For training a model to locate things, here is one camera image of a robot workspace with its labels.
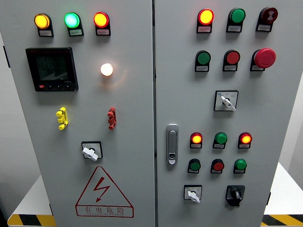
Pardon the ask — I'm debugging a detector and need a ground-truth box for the large red indicator lamp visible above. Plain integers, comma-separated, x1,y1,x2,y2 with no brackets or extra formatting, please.
197,8,215,26
93,11,110,29

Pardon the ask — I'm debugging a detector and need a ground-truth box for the large green indicator lamp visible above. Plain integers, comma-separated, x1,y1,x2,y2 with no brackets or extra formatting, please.
64,12,82,29

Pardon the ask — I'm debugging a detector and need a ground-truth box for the small green indicator lamp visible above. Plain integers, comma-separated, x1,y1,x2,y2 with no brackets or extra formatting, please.
234,158,248,171

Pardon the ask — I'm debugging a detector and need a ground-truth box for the large yellow indicator lamp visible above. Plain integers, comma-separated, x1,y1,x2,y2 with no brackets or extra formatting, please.
34,13,52,30

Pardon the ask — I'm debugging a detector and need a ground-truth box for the black knob turn switch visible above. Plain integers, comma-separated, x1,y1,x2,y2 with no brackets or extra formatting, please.
225,184,246,208

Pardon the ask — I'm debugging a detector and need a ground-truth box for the large white-handle turn switch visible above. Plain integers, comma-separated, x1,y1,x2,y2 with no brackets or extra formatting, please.
213,89,239,112

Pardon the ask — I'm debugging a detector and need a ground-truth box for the black yellow striped tape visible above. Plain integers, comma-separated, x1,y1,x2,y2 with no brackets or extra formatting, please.
7,214,57,227
261,214,303,227

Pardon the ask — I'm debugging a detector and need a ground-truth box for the large red stop button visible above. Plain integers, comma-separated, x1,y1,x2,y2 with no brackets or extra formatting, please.
251,48,277,69

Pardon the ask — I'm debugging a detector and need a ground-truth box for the large green push button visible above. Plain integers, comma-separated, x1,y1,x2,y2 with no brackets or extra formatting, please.
228,8,246,25
195,50,212,66

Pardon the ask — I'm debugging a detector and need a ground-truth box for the small red indicator lamp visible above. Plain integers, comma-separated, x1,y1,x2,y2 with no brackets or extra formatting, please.
190,131,203,144
238,131,253,145

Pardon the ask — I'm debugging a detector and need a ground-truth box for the large red push button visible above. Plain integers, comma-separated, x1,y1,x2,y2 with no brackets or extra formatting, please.
223,49,241,66

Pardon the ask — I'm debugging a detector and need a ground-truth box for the black display meter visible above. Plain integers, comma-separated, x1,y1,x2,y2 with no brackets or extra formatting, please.
25,46,79,92

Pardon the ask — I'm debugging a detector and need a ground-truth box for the red warning triangle sticker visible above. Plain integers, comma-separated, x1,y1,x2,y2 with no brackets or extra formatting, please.
75,166,134,218

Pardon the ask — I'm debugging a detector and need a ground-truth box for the small red handle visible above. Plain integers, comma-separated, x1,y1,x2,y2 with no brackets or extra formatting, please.
107,107,117,131

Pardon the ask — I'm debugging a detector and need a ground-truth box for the small red push button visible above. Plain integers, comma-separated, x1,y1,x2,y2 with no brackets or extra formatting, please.
211,158,225,172

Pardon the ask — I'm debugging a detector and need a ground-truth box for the white lamp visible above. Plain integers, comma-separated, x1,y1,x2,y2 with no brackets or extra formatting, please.
100,63,114,77

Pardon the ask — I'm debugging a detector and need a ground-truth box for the white-handle switch, plain black plate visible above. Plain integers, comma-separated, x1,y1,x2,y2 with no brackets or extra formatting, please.
81,141,104,163

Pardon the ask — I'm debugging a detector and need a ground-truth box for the small yellow handle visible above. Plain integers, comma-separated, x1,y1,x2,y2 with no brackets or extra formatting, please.
55,107,69,131

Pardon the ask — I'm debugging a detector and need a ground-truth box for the small white-handle turn switch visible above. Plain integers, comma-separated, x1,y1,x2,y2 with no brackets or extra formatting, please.
183,184,203,204

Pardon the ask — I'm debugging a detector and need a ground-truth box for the small green push button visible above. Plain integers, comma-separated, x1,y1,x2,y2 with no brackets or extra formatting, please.
188,158,202,171
214,132,228,145

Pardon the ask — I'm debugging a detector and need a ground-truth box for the pale grey door with lock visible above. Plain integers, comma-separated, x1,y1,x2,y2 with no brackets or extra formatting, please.
153,0,303,227

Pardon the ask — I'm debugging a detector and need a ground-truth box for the dark red buzzer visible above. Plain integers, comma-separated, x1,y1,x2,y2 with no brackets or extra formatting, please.
258,7,279,25

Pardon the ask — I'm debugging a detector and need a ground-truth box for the pale grey cabinet door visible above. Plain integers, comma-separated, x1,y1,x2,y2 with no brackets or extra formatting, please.
0,0,156,227

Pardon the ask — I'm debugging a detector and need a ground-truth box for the silver door lock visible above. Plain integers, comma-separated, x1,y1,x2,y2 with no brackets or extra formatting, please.
165,123,179,166

